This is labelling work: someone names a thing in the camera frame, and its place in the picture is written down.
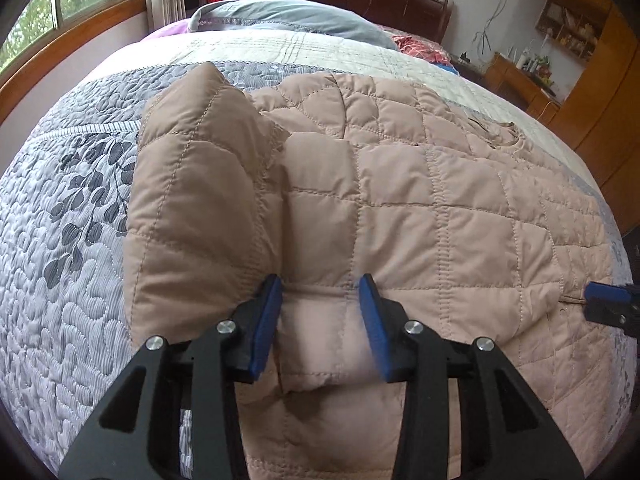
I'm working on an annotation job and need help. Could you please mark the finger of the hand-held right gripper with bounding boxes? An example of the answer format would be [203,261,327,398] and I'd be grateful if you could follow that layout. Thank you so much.
[585,302,640,330]
[586,283,640,304]

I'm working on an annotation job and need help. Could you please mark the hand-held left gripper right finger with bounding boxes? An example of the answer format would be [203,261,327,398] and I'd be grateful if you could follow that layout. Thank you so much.
[359,274,585,480]

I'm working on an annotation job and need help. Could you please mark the dark nightstand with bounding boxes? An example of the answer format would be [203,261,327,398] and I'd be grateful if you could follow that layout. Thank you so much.
[450,52,486,86]

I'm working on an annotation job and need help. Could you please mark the beige quilted jacket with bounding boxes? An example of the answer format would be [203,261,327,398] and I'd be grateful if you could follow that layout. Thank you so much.
[122,61,623,480]

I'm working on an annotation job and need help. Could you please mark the grey quilted leaf-print bedspread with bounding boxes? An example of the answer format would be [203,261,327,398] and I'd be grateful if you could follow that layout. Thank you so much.
[0,27,636,480]

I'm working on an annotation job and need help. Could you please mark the purple cloth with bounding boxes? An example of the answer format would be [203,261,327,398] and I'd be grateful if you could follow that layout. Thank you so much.
[145,17,196,41]

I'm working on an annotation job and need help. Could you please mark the wooden wardrobe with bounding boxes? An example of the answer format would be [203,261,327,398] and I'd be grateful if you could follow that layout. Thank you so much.
[530,0,640,231]

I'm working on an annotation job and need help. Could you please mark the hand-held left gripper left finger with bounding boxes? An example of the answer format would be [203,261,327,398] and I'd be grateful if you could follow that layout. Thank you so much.
[59,274,284,480]

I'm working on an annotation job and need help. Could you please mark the grey pillow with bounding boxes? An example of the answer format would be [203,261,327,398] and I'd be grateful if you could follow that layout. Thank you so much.
[189,0,401,51]

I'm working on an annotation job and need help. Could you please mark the wooden desk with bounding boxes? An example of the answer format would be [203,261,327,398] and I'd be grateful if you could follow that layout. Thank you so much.
[482,52,563,126]

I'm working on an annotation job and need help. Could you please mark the wall shelf with trinkets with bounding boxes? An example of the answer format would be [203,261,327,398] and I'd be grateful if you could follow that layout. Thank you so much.
[535,0,608,61]

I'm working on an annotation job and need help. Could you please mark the hanging wall cables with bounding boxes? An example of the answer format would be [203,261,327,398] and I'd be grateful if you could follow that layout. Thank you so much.
[472,0,516,61]

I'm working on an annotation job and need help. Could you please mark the red patterned cloth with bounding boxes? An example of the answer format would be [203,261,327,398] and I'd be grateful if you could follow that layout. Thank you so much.
[390,34,451,66]

